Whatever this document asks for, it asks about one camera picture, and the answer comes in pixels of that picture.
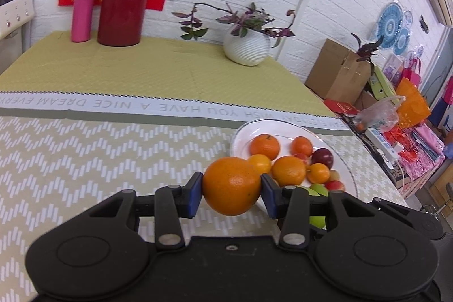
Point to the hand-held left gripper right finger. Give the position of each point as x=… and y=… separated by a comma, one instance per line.
x=270, y=196

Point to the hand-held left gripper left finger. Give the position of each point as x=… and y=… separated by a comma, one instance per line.
x=193, y=196

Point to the small yellow orange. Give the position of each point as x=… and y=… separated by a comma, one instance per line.
x=262, y=163

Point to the large orange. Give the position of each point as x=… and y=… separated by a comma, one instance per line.
x=230, y=187

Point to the green apple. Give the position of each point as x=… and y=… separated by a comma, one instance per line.
x=318, y=189
x=317, y=221

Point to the tangerine with green stem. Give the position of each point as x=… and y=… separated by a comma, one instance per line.
x=264, y=146

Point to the red-yellow peach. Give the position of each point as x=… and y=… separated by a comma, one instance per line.
x=303, y=157

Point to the white plate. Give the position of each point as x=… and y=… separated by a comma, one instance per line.
x=247, y=135

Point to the dark red plum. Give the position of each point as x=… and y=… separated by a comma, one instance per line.
x=322, y=157

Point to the red apple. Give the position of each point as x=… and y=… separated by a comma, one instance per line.
x=336, y=186

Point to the large brown longan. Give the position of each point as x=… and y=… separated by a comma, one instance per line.
x=334, y=175

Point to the pink bag pile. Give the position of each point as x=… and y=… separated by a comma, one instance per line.
x=421, y=146

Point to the white power strip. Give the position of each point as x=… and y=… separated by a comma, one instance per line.
x=380, y=144

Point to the red envelope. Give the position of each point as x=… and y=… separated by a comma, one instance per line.
x=339, y=107

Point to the clear plastic bag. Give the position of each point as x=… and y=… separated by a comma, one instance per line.
x=378, y=114

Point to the orange bag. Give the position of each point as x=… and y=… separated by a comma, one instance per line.
x=412, y=104

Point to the cardboard box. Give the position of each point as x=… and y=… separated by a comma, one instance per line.
x=336, y=72

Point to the potted plant in white pot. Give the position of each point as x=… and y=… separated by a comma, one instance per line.
x=247, y=49

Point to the purple leaf plant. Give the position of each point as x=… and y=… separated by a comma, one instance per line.
x=366, y=49

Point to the pink bottle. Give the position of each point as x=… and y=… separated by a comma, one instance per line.
x=83, y=12

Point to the medium blue patterned wall plate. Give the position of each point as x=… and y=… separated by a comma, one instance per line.
x=402, y=42

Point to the large blue patterned wall plate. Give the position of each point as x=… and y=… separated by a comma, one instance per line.
x=389, y=24

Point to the small blue patterned wall plate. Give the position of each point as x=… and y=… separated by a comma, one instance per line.
x=408, y=19

